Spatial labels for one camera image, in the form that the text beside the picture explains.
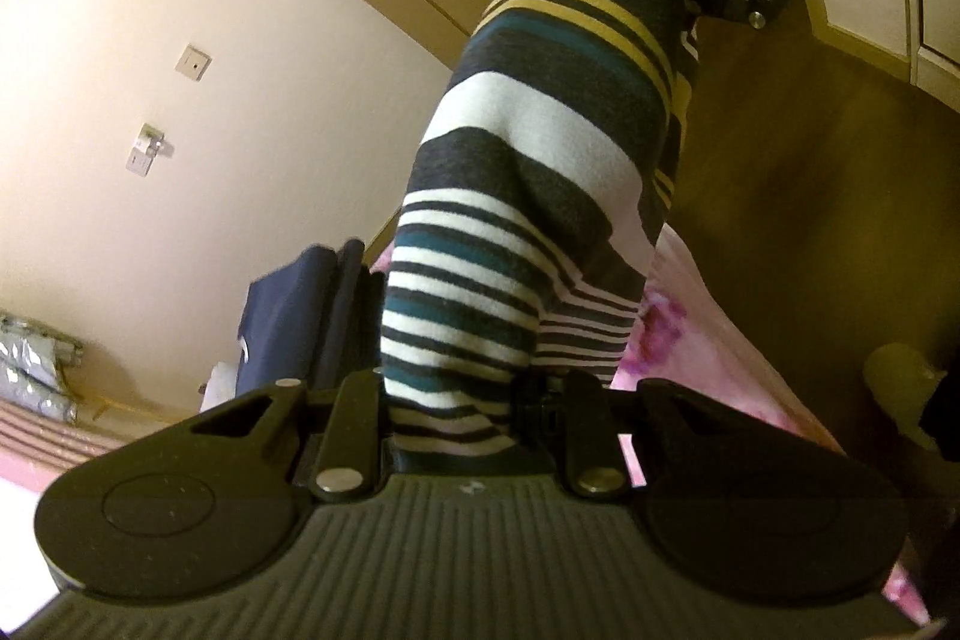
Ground striped knit sweater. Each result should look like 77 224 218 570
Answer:
381 0 698 470

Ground stack of dark folded clothes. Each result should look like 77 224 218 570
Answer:
236 239 386 395

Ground pale pink folded quilt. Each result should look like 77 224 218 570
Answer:
0 401 124 471

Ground pink floral bedspread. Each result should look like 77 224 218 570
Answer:
366 222 932 626

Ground silver storage bag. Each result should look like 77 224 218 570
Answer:
0 312 85 425

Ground white wall socket with plug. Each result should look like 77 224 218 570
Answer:
125 124 166 177

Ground white wall switch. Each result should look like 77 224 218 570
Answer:
174 46 212 81

